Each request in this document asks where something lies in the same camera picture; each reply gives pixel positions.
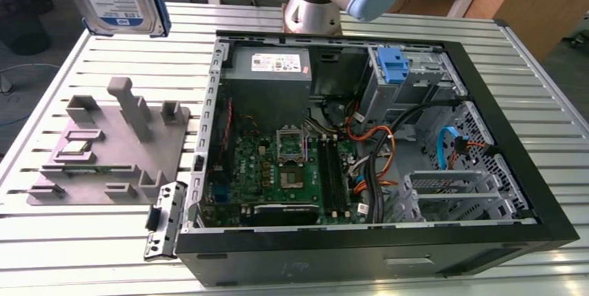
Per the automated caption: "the metal disk bay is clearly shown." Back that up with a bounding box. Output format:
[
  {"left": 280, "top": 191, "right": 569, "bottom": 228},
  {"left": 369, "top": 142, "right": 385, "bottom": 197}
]
[{"left": 402, "top": 170, "right": 530, "bottom": 223}]

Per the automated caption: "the grey power supply unit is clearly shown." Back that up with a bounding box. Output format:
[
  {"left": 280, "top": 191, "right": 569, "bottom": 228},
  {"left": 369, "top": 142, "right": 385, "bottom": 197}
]
[{"left": 218, "top": 46, "right": 314, "bottom": 137}]

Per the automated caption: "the CPU socket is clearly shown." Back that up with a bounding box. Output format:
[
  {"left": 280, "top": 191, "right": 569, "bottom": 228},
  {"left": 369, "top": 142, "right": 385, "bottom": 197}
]
[{"left": 278, "top": 166, "right": 308, "bottom": 190}]

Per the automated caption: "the black RAM slot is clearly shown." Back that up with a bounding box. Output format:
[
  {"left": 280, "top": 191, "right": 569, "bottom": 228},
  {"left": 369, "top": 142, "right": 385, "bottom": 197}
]
[
  {"left": 318, "top": 133, "right": 337, "bottom": 218},
  {"left": 329, "top": 133, "right": 353, "bottom": 218}
]

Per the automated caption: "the green motherboard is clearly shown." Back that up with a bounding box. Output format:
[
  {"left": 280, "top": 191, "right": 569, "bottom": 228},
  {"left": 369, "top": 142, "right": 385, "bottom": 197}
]
[{"left": 201, "top": 133, "right": 369, "bottom": 228}]

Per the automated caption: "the blue expansion slot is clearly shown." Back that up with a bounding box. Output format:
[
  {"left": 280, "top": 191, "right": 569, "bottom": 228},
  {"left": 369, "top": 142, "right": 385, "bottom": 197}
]
[{"left": 212, "top": 185, "right": 230, "bottom": 204}]

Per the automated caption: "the black graphics card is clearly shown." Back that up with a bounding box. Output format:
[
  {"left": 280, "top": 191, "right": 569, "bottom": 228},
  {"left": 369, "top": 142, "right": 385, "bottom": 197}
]
[{"left": 238, "top": 202, "right": 321, "bottom": 228}]

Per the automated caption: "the metal drive cage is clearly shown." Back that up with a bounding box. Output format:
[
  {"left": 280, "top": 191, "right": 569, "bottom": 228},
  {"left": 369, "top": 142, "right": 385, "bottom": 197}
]
[{"left": 358, "top": 46, "right": 466, "bottom": 131}]

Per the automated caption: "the blue plastic drive latch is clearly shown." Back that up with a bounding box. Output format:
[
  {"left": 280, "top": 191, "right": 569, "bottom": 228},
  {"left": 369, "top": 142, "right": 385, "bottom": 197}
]
[{"left": 374, "top": 47, "right": 410, "bottom": 85}]

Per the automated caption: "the black open PC case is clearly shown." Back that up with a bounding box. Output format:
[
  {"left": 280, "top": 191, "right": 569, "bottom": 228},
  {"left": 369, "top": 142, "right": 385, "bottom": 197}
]
[{"left": 175, "top": 28, "right": 581, "bottom": 288}]

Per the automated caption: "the grey parts rack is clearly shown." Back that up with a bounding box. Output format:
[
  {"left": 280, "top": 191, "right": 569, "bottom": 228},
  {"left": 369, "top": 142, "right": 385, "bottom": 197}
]
[{"left": 25, "top": 77, "right": 193, "bottom": 209}]

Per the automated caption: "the green RAM stick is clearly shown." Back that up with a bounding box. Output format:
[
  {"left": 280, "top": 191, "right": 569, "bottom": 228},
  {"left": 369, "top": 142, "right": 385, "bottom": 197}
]
[{"left": 61, "top": 167, "right": 115, "bottom": 177}]

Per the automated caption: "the silver CPU chip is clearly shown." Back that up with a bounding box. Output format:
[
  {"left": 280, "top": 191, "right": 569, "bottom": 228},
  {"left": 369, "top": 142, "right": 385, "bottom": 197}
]
[{"left": 59, "top": 141, "right": 93, "bottom": 157}]

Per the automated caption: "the metal socket cover frame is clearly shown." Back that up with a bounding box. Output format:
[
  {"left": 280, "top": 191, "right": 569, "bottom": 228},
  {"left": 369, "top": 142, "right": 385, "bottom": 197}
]
[{"left": 274, "top": 126, "right": 308, "bottom": 168}]

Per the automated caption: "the red twisted fan wire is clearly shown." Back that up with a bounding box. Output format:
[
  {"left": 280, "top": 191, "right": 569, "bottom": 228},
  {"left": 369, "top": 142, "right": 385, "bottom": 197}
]
[{"left": 206, "top": 98, "right": 234, "bottom": 175}]

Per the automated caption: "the multicolour power wire bundle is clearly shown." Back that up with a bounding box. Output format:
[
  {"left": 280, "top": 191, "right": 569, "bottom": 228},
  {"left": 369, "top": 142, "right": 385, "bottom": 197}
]
[{"left": 302, "top": 97, "right": 400, "bottom": 195}]

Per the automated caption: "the thick black internal cable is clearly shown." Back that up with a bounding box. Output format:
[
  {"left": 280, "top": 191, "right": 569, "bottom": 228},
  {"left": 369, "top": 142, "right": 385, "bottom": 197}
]
[{"left": 365, "top": 100, "right": 461, "bottom": 224}]

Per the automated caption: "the orange black disk power wire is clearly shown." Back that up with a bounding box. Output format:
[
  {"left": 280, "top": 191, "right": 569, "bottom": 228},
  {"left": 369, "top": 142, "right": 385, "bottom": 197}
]
[{"left": 446, "top": 135, "right": 501, "bottom": 172}]

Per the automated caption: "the grey card retention bracket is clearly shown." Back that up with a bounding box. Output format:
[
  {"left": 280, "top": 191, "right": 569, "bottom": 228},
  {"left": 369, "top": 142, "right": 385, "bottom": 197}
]
[{"left": 143, "top": 180, "right": 189, "bottom": 262}]

